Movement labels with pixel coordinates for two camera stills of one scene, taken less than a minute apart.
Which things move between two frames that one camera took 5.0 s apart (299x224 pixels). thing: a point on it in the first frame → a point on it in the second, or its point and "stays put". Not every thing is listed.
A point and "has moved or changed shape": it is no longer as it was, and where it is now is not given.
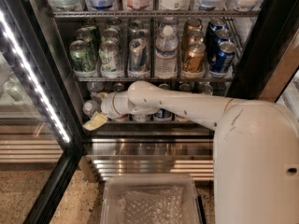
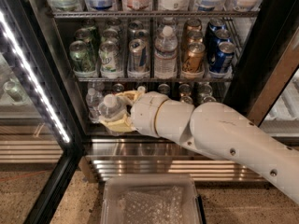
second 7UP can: x=110 y=33 stays put
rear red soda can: x=119 y=87 stays put
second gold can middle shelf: x=193 y=36 stays put
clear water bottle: x=92 y=106 has moved or changed shape
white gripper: x=106 y=106 → x=146 y=112
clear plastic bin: x=152 y=198 stays put
